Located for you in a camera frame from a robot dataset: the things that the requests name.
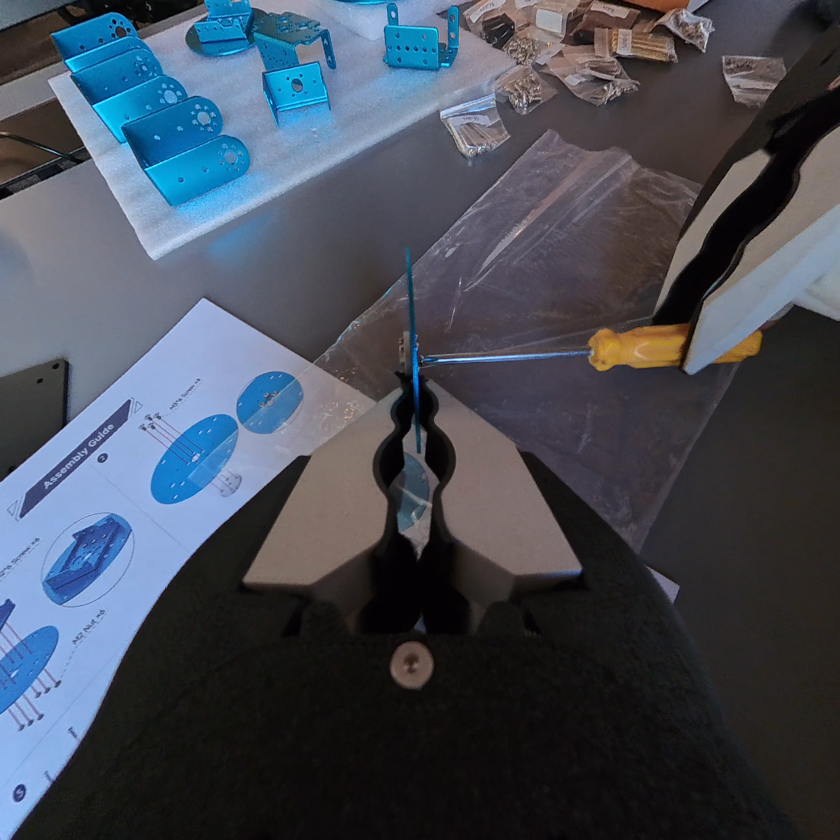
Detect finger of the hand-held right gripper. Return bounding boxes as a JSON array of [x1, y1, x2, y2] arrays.
[[655, 146, 799, 326], [681, 123, 840, 375]]

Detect clear plastic bag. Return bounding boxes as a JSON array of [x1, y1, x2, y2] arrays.
[[314, 129, 739, 552]]

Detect black charger cable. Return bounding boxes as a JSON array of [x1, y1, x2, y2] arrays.
[[0, 131, 76, 165]]

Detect blue angled bracket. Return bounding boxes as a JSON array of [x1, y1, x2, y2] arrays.
[[185, 0, 257, 55]]

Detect white assembly instruction sheet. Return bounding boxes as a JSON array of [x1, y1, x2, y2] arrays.
[[0, 298, 680, 834]]

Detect blue metal U bracket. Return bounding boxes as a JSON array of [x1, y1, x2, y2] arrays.
[[121, 97, 222, 168], [51, 13, 140, 67], [69, 39, 165, 102], [92, 75, 191, 142], [144, 134, 252, 207]]

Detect single clear hardware bag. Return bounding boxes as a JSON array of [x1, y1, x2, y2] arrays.
[[722, 56, 787, 109]]

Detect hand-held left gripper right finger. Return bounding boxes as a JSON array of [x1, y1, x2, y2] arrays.
[[420, 385, 584, 634]]

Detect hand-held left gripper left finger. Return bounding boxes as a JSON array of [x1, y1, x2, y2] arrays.
[[241, 386, 421, 634]]

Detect pile of small screw bags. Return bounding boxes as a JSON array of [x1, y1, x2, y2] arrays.
[[440, 0, 715, 158]]

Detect blue round metal disc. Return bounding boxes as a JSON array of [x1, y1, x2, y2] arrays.
[[399, 248, 424, 454]]

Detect black metal plate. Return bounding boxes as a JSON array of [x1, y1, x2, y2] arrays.
[[0, 357, 70, 480]]

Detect white foam sheet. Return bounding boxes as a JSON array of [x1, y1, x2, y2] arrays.
[[49, 0, 516, 261]]

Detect small blue U bracket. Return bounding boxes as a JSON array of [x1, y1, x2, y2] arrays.
[[261, 62, 329, 126]]

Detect wide blue perforated bracket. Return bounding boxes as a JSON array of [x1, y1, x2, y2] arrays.
[[384, 3, 460, 70]]

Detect yellow-handled screwdriver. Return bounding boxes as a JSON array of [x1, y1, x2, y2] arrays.
[[420, 326, 764, 374]]

